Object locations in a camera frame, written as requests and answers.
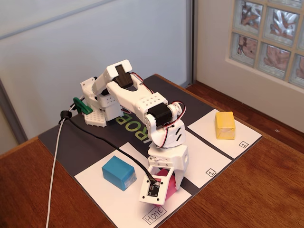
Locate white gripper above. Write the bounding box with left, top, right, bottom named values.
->
left=147, top=144, right=190, bottom=191

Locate red box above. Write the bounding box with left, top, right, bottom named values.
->
left=152, top=168, right=178, bottom=206

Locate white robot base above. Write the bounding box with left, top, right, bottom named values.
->
left=80, top=77, right=107, bottom=128

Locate blue box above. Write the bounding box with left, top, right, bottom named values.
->
left=101, top=155, right=137, bottom=191

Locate yellow box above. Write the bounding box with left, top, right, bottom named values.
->
left=214, top=111, right=236, bottom=140

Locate white paper sheet marked 1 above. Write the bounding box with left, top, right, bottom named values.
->
left=153, top=129, right=232, bottom=189

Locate white paper sheet marked 2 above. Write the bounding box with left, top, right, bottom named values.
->
left=187, top=108, right=263, bottom=160

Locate black printed mat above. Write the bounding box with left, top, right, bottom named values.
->
left=38, top=73, right=263, bottom=228

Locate green clamp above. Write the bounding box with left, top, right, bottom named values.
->
left=72, top=96, right=93, bottom=114

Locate white sliding door panel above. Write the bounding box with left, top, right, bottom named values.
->
left=0, top=0, right=198, bottom=143

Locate glass block window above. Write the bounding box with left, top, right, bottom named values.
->
left=229, top=0, right=304, bottom=90

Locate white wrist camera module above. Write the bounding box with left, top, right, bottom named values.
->
left=139, top=165, right=175, bottom=206

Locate white cable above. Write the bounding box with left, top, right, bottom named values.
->
left=45, top=120, right=65, bottom=228

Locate black camera cable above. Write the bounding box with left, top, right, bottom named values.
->
left=58, top=109, right=157, bottom=185

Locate grey metal frame post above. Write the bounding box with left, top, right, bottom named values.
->
left=0, top=78, right=29, bottom=145
left=185, top=0, right=198, bottom=87

